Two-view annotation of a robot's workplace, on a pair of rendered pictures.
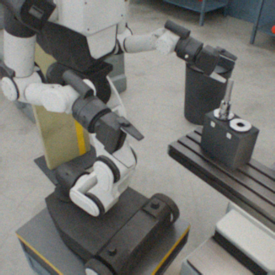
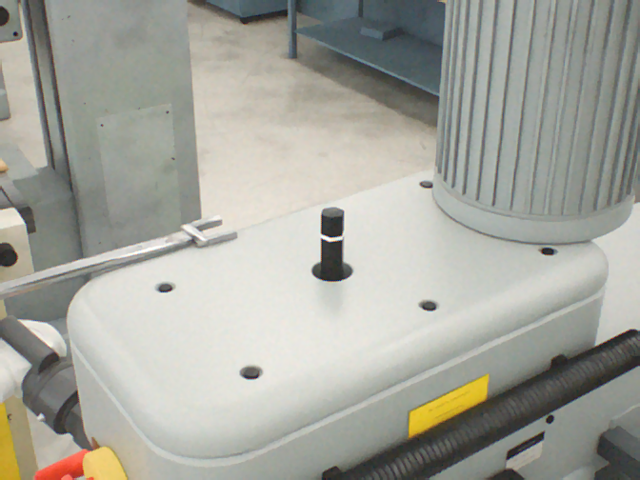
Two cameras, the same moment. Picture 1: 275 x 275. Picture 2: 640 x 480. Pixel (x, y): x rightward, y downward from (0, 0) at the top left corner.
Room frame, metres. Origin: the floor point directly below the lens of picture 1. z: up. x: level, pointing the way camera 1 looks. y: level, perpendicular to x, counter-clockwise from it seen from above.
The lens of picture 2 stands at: (0.18, -0.66, 2.31)
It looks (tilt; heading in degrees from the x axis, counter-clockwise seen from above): 30 degrees down; 6
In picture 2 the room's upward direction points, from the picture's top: straight up
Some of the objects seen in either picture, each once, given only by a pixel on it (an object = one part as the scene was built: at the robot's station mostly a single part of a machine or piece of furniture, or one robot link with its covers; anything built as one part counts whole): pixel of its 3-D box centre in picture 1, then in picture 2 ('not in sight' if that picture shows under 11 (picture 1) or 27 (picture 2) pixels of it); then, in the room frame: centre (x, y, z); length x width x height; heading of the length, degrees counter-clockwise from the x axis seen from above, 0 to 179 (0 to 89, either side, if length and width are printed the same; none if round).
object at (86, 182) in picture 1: (96, 193); not in sight; (1.14, 0.23, 0.68); 0.21 x 0.20 x 0.13; 52
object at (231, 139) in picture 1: (228, 136); not in sight; (1.15, -0.42, 1.06); 0.22 x 0.12 x 0.20; 33
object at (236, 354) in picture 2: not in sight; (344, 337); (0.88, -0.61, 1.81); 0.47 x 0.26 x 0.16; 130
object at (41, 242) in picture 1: (105, 246); not in sight; (1.12, 0.21, 0.20); 0.78 x 0.68 x 0.40; 52
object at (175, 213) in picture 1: (163, 209); not in sight; (1.18, -0.15, 0.50); 0.20 x 0.05 x 0.20; 52
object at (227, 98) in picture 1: (228, 91); not in sight; (1.19, -0.39, 1.28); 0.03 x 0.03 x 0.11
